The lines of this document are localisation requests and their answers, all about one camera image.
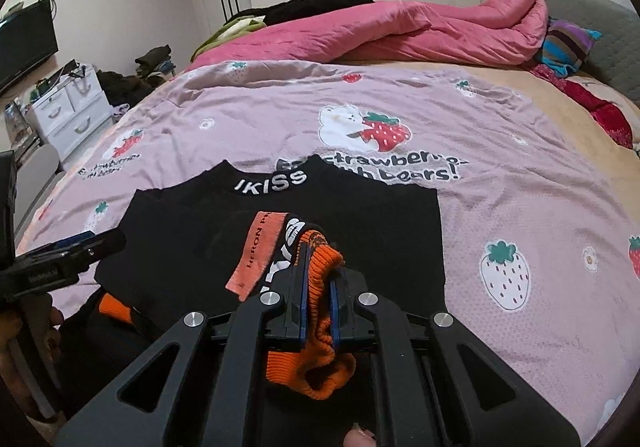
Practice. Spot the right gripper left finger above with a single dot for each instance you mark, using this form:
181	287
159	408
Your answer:
202	383

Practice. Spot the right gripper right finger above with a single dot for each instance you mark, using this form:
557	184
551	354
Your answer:
434	383

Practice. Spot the black orange small sweater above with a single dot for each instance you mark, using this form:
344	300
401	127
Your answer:
213	241

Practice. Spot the dark clothes pile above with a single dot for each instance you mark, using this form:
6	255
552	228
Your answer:
153	69

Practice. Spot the person left hand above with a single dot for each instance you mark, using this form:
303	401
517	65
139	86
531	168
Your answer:
27	358

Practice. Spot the person right hand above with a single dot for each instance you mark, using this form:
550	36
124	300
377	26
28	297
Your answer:
357	437

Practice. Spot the lilac strawberry print blanket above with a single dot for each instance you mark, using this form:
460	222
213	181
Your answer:
445	191

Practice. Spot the white drawer cabinet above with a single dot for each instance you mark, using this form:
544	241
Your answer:
71	111

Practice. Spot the beige bed sheet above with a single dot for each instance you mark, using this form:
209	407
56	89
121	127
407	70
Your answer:
618	165

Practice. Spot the green cloth on bed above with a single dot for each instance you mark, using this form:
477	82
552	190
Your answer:
233	29

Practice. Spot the red patterned cloth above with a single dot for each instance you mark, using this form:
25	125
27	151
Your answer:
614	121

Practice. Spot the black garment on bed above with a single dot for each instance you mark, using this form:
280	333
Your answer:
296	9

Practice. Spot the striped colourful pillow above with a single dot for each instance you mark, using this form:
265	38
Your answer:
566	47

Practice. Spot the pink quilt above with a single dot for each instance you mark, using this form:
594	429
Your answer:
495	34

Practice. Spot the black wall television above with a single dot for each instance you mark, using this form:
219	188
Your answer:
27	40

